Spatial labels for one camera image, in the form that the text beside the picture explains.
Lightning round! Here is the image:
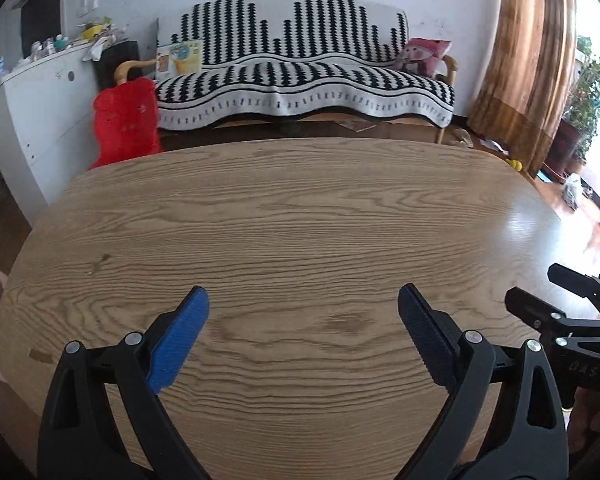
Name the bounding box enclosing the brown curtain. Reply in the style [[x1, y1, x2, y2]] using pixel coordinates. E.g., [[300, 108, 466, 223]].
[[467, 0, 578, 173]]

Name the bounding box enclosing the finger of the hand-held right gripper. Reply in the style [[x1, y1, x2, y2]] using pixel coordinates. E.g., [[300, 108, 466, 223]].
[[547, 262, 600, 318], [505, 286, 600, 348]]

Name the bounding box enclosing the green leafy plant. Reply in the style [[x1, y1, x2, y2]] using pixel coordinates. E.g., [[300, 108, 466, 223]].
[[562, 35, 600, 181]]

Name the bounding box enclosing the red plastic chair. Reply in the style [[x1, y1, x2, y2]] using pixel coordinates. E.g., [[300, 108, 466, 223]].
[[86, 77, 163, 171]]

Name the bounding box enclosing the group of small bottles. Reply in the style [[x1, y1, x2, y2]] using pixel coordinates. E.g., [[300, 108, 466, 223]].
[[30, 34, 68, 58]]

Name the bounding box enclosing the pink cartoon cushion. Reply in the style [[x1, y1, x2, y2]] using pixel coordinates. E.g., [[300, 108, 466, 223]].
[[395, 37, 453, 78]]

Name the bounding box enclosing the black side cabinet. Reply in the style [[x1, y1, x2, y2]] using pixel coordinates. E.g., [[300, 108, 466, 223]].
[[95, 40, 141, 88]]

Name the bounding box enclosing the colourful picture book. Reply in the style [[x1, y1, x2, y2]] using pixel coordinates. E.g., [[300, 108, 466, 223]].
[[156, 40, 204, 81]]

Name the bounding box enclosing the yellow bowl with papers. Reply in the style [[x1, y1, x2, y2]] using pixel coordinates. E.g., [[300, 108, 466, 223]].
[[77, 17, 126, 61]]

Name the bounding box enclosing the white cabinet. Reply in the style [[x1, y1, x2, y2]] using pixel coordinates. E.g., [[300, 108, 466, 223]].
[[0, 42, 101, 216]]

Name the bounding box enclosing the black white patterned blanket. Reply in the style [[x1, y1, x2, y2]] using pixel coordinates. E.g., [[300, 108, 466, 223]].
[[155, 0, 456, 131]]

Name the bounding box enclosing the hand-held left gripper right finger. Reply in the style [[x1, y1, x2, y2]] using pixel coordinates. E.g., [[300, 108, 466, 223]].
[[395, 283, 570, 480]]

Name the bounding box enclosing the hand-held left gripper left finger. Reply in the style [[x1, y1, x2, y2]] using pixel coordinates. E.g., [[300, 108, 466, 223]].
[[36, 285, 211, 480]]

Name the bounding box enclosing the white plastic bag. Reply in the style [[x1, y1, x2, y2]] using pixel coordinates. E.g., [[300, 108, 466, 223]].
[[562, 174, 583, 208]]

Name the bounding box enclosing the wooden frame sofa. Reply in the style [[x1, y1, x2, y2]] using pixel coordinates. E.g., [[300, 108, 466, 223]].
[[114, 0, 458, 143]]

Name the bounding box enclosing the person's right hand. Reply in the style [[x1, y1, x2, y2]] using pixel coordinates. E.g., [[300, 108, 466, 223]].
[[566, 390, 600, 461]]

